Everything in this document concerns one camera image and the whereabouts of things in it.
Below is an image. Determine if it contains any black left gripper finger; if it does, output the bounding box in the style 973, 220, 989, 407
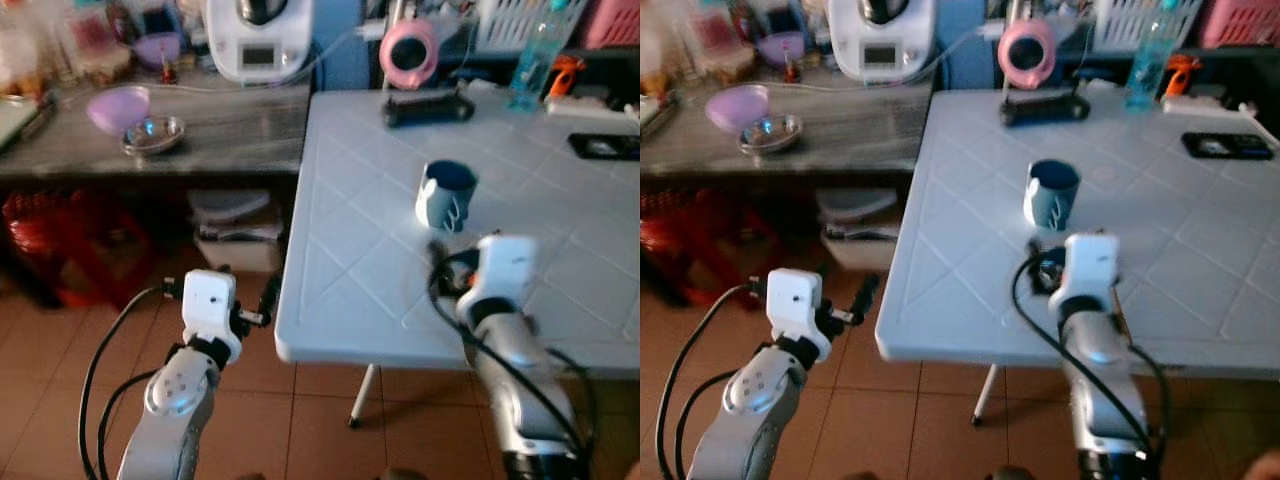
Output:
257, 271, 285, 319
849, 272, 884, 316

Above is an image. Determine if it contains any blue ceramic mug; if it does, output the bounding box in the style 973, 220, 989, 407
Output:
415, 159, 480, 234
1022, 158, 1083, 232

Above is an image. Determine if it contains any white plastic folding table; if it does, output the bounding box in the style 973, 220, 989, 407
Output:
874, 88, 1280, 429
274, 88, 641, 431

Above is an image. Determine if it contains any white storage box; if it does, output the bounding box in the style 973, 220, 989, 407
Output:
814, 187, 903, 273
187, 188, 285, 275

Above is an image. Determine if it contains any black oblong device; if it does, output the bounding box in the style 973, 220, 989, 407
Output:
1001, 87, 1093, 128
383, 87, 477, 129

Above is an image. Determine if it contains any grey stone counter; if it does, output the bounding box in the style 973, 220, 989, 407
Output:
640, 82, 936, 181
0, 82, 313, 183

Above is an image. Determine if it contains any red plastic stool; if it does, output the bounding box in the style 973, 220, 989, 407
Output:
640, 188, 756, 307
0, 188, 136, 309

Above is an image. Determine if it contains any small metal bowl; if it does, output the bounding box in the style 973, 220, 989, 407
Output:
739, 113, 805, 155
121, 115, 187, 157

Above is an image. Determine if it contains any pink round device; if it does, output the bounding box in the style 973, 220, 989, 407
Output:
997, 17, 1061, 91
378, 17, 442, 91

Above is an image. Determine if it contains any black flat phone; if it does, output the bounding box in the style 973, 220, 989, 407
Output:
567, 131, 641, 163
1181, 131, 1278, 162

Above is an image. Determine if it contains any clear blue plastic bottle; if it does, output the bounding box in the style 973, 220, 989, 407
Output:
506, 0, 573, 113
1124, 0, 1188, 112

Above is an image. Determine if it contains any white power strip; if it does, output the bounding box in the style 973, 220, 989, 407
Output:
543, 94, 641, 128
1160, 92, 1280, 123

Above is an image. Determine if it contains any orange tool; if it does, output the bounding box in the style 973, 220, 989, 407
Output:
546, 54, 587, 101
1163, 54, 1204, 99

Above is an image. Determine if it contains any purple plastic bowl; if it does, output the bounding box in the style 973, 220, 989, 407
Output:
704, 84, 771, 136
86, 84, 153, 137

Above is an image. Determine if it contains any white plastic basket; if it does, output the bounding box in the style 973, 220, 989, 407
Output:
1093, 0, 1207, 54
476, 0, 591, 55

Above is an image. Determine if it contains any white kitchen appliance with display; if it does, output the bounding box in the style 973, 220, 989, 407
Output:
827, 0, 938, 85
204, 0, 317, 87

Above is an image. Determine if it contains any small purple cup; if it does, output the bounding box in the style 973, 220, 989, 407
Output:
132, 32, 185, 71
756, 31, 807, 70

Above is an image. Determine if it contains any pink plastic basket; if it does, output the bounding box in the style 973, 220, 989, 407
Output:
1199, 0, 1280, 50
580, 0, 641, 51

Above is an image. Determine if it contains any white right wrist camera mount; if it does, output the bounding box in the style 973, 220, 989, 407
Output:
457, 234, 540, 323
1049, 232, 1122, 313

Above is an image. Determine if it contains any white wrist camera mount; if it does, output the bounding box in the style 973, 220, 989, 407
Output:
765, 267, 825, 347
182, 269, 242, 347
1049, 232, 1122, 313
457, 234, 540, 323

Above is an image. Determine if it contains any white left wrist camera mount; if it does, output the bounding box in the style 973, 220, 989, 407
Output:
765, 267, 825, 347
182, 269, 242, 347

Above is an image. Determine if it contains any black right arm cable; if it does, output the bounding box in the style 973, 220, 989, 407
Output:
1010, 250, 1173, 463
427, 250, 599, 461

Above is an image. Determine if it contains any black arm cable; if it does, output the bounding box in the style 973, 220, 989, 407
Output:
77, 284, 191, 480
427, 250, 599, 461
654, 283, 771, 480
1010, 250, 1173, 463

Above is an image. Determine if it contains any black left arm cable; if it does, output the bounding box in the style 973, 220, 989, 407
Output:
77, 284, 191, 480
654, 283, 771, 480

